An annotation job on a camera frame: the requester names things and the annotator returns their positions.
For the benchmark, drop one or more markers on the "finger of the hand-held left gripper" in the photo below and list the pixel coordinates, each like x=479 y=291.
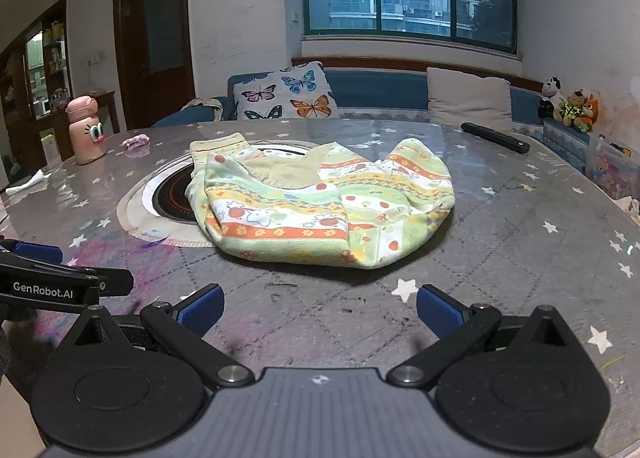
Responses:
x=40 y=254
x=60 y=288

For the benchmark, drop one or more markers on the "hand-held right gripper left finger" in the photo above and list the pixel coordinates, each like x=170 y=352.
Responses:
x=202 y=310

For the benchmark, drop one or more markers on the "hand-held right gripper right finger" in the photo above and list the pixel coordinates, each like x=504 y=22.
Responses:
x=440 y=310

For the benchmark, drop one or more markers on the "green printed children's shirt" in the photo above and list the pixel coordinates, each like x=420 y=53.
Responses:
x=300 y=218

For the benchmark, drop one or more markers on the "white tissue paper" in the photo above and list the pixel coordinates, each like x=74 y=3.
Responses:
x=27 y=182

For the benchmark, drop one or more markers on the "grey star print tablecloth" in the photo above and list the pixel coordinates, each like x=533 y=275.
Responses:
x=500 y=238

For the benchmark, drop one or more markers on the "white box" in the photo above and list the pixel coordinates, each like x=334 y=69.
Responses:
x=50 y=150

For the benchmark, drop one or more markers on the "round built-in induction cooker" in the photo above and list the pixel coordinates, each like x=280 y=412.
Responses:
x=165 y=198

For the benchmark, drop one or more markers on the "pink cartoon water bottle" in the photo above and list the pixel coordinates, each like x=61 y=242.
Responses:
x=86 y=135

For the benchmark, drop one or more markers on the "small pink scrunchie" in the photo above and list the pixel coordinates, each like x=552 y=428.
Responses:
x=136 y=141

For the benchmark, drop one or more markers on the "wooden side table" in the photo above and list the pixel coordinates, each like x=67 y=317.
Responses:
x=107 y=112

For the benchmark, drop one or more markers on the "wooden display cabinet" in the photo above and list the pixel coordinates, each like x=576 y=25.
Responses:
x=30 y=87

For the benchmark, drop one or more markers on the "black remote control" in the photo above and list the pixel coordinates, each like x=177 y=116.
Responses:
x=495 y=137

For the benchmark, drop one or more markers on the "cream blanket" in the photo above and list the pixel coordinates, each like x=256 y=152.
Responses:
x=207 y=106

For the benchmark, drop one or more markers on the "beige pillow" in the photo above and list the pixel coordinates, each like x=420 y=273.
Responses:
x=467 y=97

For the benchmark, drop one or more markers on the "clear plastic toy box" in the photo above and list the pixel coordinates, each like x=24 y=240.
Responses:
x=612 y=170

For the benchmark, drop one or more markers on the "blue sofa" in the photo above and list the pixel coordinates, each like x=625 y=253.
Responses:
x=380 y=87

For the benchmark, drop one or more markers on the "butterfly print pillow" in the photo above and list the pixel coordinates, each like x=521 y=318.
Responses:
x=285 y=92

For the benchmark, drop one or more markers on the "brown bear plush toy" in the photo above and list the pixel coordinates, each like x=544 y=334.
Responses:
x=574 y=110

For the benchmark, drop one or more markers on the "dark wooden door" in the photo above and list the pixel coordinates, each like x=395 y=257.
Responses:
x=155 y=37

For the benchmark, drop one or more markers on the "orange fox plush toy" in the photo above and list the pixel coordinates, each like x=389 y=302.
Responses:
x=591 y=112

